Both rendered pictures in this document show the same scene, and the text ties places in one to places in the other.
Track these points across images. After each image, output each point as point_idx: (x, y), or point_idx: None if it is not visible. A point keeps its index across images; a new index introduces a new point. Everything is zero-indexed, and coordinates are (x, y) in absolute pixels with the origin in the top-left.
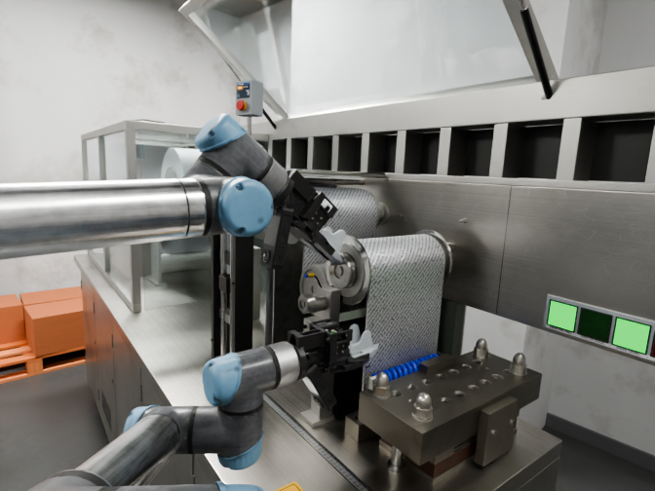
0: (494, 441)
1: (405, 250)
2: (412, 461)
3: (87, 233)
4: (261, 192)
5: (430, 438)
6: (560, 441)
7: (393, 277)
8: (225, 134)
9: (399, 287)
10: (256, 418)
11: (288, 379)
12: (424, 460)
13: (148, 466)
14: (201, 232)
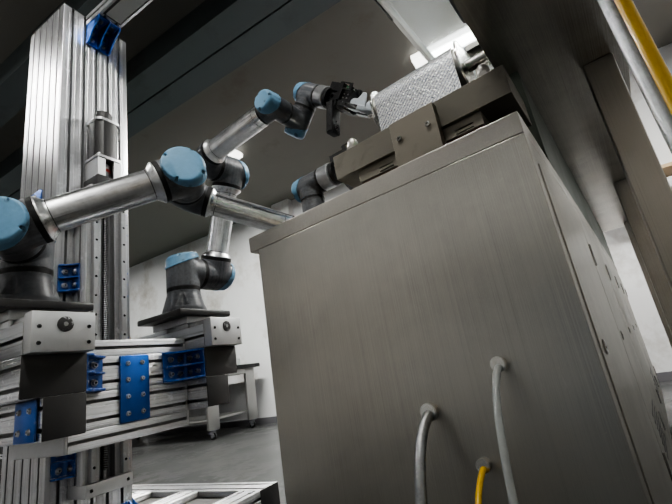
0: (407, 147)
1: (410, 73)
2: None
3: (230, 133)
4: (263, 91)
5: (341, 160)
6: (511, 113)
7: (395, 95)
8: (295, 89)
9: (404, 99)
10: (309, 201)
11: (321, 177)
12: (340, 175)
13: (248, 205)
14: (258, 119)
